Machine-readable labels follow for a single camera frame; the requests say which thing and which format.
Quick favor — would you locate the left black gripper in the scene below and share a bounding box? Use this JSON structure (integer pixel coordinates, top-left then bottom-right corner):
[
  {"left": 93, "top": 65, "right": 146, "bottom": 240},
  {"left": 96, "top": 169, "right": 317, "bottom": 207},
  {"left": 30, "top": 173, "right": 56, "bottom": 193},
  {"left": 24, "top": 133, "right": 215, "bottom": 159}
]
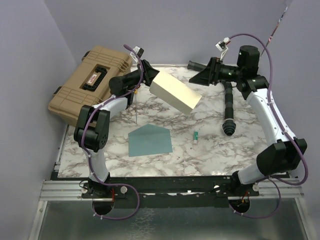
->
[{"left": 123, "top": 59, "right": 170, "bottom": 89}]

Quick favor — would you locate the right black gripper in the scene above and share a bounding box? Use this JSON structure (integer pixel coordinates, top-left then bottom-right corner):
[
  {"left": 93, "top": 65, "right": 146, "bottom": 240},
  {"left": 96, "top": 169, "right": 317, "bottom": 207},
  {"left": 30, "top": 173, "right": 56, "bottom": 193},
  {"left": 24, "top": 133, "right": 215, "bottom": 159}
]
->
[{"left": 189, "top": 57, "right": 243, "bottom": 86}]

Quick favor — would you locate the teal paper envelope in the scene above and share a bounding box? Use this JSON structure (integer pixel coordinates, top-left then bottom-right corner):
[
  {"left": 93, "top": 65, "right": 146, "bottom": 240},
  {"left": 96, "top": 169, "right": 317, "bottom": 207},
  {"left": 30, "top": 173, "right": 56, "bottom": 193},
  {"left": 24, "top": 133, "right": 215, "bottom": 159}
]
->
[{"left": 128, "top": 124, "right": 173, "bottom": 157}]

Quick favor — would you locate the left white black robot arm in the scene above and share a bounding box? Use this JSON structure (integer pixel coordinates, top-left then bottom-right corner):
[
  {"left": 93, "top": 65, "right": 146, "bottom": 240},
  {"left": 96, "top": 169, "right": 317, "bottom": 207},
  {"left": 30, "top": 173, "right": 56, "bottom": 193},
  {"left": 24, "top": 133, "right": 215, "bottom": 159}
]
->
[{"left": 73, "top": 60, "right": 159, "bottom": 198}]

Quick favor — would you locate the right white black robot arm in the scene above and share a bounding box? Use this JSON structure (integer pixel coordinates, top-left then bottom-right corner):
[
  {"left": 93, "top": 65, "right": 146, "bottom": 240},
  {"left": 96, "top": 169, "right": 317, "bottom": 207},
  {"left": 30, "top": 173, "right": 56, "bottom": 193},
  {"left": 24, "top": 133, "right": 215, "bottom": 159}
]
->
[{"left": 189, "top": 45, "right": 307, "bottom": 196}]

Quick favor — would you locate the green white glue stick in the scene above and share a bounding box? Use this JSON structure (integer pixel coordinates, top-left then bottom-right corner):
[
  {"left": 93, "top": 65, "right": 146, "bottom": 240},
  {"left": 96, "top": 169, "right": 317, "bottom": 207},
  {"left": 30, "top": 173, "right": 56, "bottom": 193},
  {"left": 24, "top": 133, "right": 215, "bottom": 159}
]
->
[{"left": 192, "top": 131, "right": 199, "bottom": 144}]

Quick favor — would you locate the tan plastic tool case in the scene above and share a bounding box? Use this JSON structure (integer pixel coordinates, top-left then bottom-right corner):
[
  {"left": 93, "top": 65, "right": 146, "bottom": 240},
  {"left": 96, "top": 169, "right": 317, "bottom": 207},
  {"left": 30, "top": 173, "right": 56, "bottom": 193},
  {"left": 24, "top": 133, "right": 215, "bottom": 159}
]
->
[{"left": 48, "top": 45, "right": 133, "bottom": 127}]

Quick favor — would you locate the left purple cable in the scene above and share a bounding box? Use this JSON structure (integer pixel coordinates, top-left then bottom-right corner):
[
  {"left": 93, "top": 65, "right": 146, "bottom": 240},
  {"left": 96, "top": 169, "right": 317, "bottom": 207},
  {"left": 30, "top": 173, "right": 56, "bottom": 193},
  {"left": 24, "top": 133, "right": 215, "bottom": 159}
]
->
[{"left": 83, "top": 44, "right": 148, "bottom": 221}]

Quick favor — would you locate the yellow handled thin screwdriver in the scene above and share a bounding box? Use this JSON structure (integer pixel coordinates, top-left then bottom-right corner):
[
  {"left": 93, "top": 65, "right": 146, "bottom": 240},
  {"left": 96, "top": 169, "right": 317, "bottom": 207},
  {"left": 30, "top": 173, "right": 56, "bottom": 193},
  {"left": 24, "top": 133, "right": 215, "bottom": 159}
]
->
[{"left": 134, "top": 89, "right": 138, "bottom": 125}]

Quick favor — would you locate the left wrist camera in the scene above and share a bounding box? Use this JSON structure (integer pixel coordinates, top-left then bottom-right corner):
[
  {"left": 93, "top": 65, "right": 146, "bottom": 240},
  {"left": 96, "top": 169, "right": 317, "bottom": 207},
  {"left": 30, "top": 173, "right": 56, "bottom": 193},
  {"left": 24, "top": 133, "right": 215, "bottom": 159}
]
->
[{"left": 130, "top": 46, "right": 144, "bottom": 64}]

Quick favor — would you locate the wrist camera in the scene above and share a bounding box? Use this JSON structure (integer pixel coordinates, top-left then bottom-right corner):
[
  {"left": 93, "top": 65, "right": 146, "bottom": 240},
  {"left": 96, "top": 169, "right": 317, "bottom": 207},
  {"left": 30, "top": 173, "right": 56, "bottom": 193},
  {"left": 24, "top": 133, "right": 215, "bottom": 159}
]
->
[
  {"left": 130, "top": 46, "right": 144, "bottom": 64},
  {"left": 215, "top": 37, "right": 231, "bottom": 61}
]

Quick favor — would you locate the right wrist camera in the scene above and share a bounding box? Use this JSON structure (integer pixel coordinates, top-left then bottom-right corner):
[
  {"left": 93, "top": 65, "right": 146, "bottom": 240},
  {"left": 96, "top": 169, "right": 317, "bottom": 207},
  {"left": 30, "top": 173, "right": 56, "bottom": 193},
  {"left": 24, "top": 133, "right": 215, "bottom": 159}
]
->
[{"left": 215, "top": 37, "right": 231, "bottom": 61}]

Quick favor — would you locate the black corrugated hose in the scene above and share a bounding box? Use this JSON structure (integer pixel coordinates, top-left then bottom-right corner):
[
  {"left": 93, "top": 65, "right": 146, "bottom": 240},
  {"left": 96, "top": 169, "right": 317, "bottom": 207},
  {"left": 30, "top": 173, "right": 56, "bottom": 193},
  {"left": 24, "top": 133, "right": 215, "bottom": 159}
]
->
[{"left": 187, "top": 59, "right": 237, "bottom": 137}]

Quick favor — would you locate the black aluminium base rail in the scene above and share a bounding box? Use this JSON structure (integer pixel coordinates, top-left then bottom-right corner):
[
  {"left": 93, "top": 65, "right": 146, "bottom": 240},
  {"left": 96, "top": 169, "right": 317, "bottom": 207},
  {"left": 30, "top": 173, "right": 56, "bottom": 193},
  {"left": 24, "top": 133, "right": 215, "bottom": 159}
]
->
[{"left": 39, "top": 176, "right": 304, "bottom": 209}]

